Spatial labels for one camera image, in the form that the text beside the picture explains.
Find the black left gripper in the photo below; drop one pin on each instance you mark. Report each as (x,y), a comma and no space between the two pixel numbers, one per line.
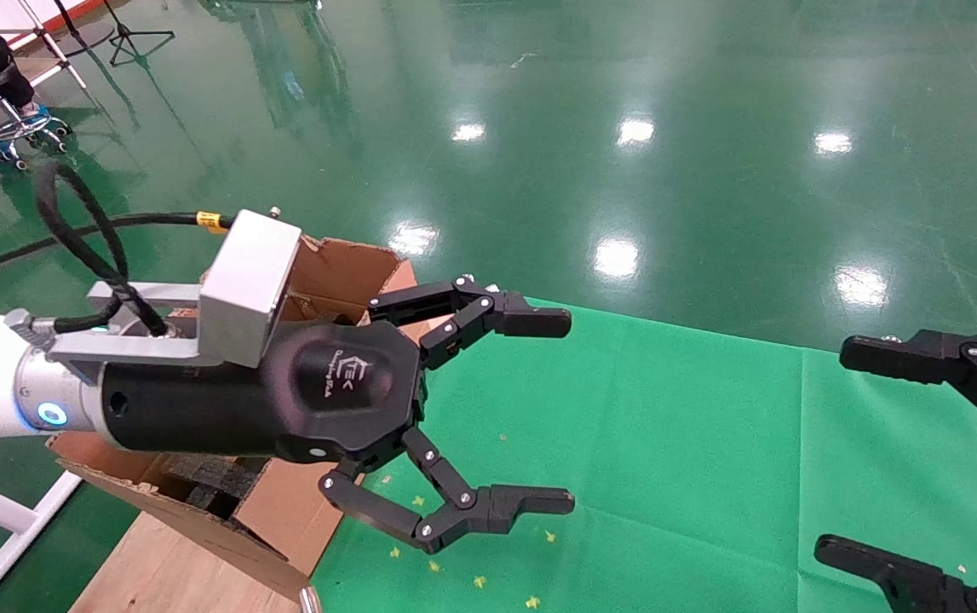
(215,409)

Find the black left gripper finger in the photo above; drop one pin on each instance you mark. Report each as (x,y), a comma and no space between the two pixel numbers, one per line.
(531,322)
(505,504)

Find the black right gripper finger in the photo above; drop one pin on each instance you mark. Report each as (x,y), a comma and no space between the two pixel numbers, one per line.
(914,589)
(948,359)

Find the large open cardboard carton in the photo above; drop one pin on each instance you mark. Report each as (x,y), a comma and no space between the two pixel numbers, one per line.
(284,519)

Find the black foam insert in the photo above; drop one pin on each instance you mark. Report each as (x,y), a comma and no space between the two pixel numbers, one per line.
(215,481)

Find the green cloth mat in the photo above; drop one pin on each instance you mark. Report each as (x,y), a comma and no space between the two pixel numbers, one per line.
(692,468)

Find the wheeled metal stool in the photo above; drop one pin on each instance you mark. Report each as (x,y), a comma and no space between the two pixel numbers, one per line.
(20,128)

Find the black tripod stand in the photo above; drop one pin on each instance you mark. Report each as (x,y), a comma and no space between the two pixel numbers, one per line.
(126,38)

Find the black round base stand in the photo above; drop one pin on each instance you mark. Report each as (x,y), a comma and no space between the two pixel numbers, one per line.
(83,38)

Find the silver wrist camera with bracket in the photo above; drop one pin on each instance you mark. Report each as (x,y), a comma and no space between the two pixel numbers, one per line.
(249,281)

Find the white table leg frame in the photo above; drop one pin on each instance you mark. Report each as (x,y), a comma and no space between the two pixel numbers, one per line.
(47,36)

